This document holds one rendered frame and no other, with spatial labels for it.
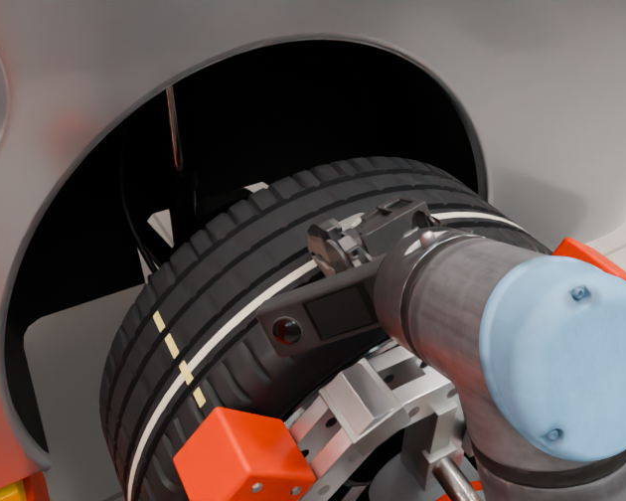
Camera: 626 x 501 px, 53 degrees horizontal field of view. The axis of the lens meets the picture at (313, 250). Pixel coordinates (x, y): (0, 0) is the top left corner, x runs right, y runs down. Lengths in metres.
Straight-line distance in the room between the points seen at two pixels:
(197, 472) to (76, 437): 1.46
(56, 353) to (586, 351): 2.05
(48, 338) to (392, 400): 1.84
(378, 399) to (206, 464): 0.16
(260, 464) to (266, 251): 0.23
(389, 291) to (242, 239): 0.31
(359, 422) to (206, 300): 0.21
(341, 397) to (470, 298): 0.28
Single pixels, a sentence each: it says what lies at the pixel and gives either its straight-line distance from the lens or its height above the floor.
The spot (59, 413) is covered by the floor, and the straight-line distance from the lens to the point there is 2.09.
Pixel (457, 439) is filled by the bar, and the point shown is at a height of 0.99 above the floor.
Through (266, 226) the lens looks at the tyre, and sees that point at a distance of 0.69.
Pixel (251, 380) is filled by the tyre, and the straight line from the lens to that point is 0.60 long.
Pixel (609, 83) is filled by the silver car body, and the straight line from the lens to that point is 1.18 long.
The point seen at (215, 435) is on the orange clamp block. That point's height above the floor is 1.12.
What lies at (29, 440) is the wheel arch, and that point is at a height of 0.82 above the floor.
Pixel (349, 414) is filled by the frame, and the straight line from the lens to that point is 0.58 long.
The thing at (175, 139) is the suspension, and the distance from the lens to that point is 1.05.
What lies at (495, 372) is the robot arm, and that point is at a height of 1.35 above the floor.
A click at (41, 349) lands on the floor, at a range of 2.29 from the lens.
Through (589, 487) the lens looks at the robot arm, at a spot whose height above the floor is 1.29.
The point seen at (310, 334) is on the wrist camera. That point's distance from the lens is 0.49.
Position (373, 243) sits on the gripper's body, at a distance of 0.50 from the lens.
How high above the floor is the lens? 1.58
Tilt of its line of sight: 40 degrees down
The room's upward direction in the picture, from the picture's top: straight up
